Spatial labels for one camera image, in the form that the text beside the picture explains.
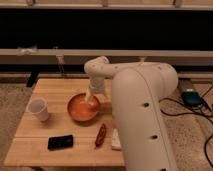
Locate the dark blue power adapter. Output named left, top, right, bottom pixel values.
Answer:
left=181, top=91, right=202, bottom=107

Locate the black cable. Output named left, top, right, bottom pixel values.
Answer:
left=159, top=83, right=213, bottom=168

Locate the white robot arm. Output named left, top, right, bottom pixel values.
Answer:
left=84, top=56, right=178, bottom=171

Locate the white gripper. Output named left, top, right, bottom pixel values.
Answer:
left=85, top=77, right=105, bottom=102

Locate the black rectangular object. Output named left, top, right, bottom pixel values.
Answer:
left=48, top=135, right=73, bottom=150

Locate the wooden table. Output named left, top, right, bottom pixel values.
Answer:
left=4, top=79, right=124, bottom=167

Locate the orange ceramic bowl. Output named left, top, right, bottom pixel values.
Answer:
left=67, top=93, right=100, bottom=122

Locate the small white object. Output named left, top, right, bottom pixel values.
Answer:
left=111, top=129, right=121, bottom=150

